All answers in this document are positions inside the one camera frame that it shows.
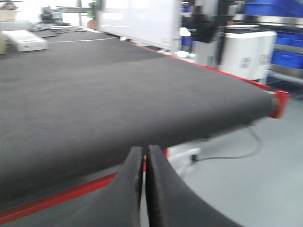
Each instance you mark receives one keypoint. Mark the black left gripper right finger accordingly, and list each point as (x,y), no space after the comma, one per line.
(170,201)

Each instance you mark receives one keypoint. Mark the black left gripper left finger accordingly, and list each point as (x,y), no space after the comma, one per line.
(118,204)

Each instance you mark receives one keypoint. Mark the grey conveyor belt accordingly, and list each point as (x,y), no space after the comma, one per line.
(78,107)

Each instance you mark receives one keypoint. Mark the white cabinet machine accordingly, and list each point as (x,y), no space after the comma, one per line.
(247,52)

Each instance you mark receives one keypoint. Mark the white board panel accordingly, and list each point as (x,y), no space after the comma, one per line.
(152,22)

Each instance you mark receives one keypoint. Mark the long white carton box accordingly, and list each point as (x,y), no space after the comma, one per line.
(25,41)

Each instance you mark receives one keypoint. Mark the red conveyor side frame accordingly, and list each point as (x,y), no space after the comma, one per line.
(52,210)

